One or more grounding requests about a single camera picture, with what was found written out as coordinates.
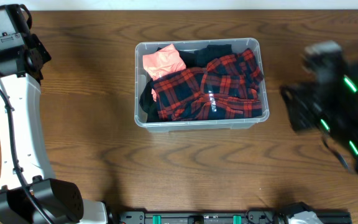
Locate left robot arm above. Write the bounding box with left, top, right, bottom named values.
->
left=0, top=4, right=109, bottom=224

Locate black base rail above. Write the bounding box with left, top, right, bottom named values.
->
left=119, top=202, right=352, bottom=224

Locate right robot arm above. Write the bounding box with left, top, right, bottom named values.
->
left=280, top=40, right=358, bottom=175

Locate left black cable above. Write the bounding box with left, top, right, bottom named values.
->
left=0, top=71, right=54, bottom=224

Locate red plaid shirt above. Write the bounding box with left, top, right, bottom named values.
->
left=151, top=49, right=264, bottom=121

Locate clear plastic storage bin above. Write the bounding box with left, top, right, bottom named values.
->
left=134, top=37, right=270, bottom=133

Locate dark cloth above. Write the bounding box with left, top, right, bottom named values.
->
left=195, top=44, right=232, bottom=67

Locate pink cloth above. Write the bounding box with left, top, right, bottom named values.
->
left=142, top=44, right=187, bottom=102

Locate large black shirt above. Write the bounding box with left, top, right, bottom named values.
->
left=139, top=48, right=197, bottom=123

